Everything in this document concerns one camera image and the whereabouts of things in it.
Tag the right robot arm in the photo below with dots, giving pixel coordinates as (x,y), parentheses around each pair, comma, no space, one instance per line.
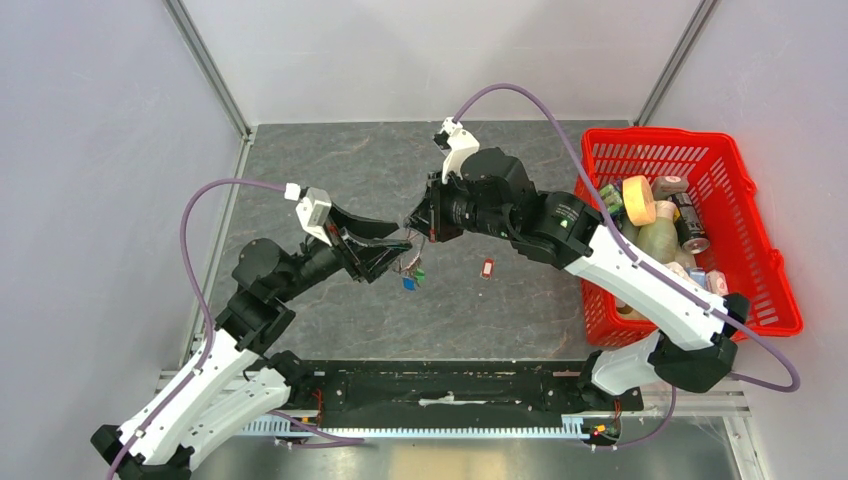
(492,194)

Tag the blue key tag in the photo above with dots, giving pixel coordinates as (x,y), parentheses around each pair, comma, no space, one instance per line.
(409,283)

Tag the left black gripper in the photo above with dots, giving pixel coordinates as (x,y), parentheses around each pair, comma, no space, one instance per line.
(363,261)

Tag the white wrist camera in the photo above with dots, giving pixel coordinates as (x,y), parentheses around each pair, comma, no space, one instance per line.
(457,143)
(313,208)

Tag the left aluminium frame post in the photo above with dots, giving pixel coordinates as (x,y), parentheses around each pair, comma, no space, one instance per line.
(203,58)

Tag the black drink can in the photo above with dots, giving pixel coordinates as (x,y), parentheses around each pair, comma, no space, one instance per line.
(691,234)

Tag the red plastic basket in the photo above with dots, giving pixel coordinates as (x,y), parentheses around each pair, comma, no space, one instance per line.
(723,194)

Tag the red key tag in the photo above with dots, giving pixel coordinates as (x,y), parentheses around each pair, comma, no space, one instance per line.
(487,268)

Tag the yellow tape roll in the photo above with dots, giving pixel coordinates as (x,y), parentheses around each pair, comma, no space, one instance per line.
(638,200)

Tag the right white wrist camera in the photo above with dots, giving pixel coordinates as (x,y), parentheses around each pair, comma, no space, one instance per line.
(457,143)

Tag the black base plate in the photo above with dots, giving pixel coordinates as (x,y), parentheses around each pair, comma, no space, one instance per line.
(447,394)

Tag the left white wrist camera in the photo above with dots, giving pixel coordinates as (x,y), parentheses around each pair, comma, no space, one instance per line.
(313,208)

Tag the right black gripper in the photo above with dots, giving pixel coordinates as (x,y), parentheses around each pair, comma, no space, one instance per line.
(429,216)

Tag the aluminium frame post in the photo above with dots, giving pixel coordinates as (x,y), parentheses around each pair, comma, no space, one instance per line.
(203,58)
(697,23)

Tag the green bottle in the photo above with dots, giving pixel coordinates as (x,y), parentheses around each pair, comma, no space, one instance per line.
(659,240)

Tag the right aluminium frame post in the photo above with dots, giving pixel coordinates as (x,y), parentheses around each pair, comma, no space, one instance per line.
(697,23)

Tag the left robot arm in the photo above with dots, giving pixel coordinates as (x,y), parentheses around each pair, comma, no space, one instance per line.
(231,381)

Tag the metal keyring with keys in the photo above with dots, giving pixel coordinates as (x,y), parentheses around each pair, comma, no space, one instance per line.
(413,259)

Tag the white crumpled bag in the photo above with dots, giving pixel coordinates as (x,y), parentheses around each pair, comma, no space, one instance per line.
(693,275)

